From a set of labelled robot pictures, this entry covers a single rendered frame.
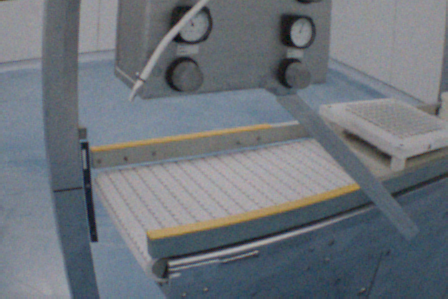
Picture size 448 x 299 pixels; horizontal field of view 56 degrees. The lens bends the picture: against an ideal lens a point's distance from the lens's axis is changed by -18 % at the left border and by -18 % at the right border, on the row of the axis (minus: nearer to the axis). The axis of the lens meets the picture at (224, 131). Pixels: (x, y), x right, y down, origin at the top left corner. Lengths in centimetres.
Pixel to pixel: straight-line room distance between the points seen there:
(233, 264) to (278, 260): 8
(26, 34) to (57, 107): 476
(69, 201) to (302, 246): 40
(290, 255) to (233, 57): 33
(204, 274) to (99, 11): 504
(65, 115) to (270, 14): 40
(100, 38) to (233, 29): 514
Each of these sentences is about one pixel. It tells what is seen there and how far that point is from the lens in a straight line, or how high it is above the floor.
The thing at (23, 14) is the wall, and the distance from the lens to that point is 549.
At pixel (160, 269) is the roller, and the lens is 62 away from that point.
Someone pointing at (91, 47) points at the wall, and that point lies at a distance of 561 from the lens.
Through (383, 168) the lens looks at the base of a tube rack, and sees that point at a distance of 86.
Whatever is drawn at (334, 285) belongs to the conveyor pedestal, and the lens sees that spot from 93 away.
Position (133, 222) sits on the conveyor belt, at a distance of 68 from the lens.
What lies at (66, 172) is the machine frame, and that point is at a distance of 82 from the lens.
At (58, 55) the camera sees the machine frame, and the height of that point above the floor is 106.
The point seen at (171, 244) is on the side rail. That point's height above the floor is 88.
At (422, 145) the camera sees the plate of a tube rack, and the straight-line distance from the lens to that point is 87.
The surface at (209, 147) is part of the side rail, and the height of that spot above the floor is 87.
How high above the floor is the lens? 121
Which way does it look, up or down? 20 degrees down
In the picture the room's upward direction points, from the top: 4 degrees clockwise
